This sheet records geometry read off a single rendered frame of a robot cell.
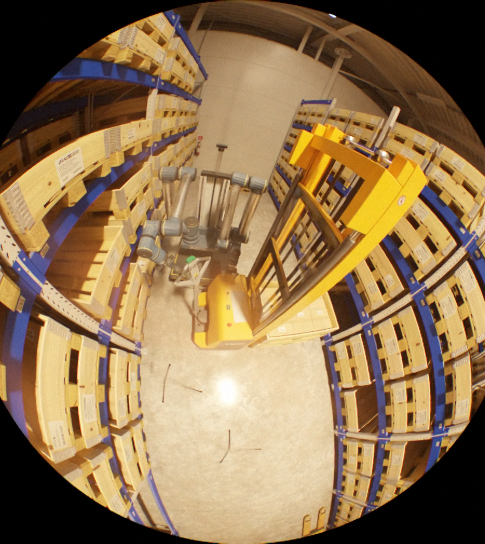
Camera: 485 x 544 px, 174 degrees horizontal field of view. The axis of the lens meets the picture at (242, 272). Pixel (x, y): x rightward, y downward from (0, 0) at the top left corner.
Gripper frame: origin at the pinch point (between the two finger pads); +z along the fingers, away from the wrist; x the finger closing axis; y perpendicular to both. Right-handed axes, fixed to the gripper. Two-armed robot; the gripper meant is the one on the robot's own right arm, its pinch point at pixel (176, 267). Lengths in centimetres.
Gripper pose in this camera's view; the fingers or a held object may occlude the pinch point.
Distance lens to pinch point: 129.5
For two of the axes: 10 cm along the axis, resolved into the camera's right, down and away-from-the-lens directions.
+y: 5.3, -8.3, 1.7
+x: -8.0, -4.3, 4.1
